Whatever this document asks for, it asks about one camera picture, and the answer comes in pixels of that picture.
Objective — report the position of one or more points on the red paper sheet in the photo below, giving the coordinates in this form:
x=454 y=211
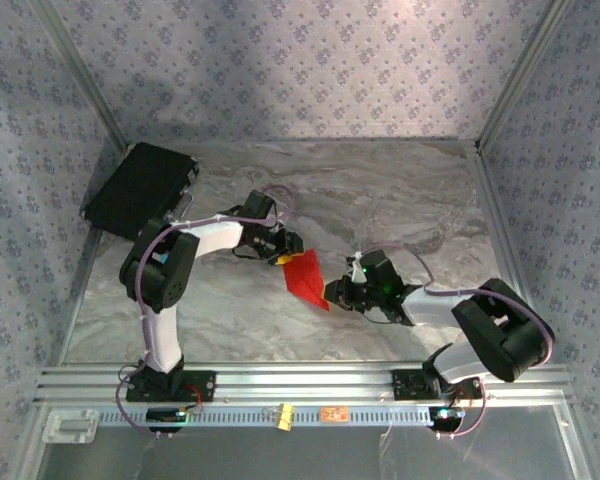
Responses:
x=307 y=280

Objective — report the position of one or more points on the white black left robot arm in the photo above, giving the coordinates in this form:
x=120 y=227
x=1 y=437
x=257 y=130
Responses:
x=215 y=237

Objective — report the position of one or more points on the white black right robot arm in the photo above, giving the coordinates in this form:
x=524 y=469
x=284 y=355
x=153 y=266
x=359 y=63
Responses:
x=430 y=310

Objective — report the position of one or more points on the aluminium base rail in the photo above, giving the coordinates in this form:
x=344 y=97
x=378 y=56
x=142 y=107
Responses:
x=305 y=382

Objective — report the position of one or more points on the white plastic bracket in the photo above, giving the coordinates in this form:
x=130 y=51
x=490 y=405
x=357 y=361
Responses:
x=70 y=426

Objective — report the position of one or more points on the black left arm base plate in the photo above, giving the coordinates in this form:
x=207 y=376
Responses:
x=205 y=387

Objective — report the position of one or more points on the yellow connector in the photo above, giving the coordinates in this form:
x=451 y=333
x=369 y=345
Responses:
x=284 y=417

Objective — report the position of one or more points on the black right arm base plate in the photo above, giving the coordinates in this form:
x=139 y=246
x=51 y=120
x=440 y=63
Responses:
x=410 y=385

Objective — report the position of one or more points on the black hard case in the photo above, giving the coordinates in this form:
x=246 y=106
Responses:
x=137 y=190

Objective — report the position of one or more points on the orange label tag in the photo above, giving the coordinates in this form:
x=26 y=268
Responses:
x=335 y=414

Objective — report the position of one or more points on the left circuit board with LED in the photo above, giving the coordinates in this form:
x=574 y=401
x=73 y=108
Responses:
x=165 y=415

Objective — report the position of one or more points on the right circuit board with LED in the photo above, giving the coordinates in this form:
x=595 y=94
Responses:
x=446 y=417

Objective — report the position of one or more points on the aluminium frame post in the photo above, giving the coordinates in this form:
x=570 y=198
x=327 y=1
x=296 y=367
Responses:
x=87 y=82
x=520 y=75

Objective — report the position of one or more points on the circuit board with led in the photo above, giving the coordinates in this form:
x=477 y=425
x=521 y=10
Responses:
x=446 y=417
x=165 y=415

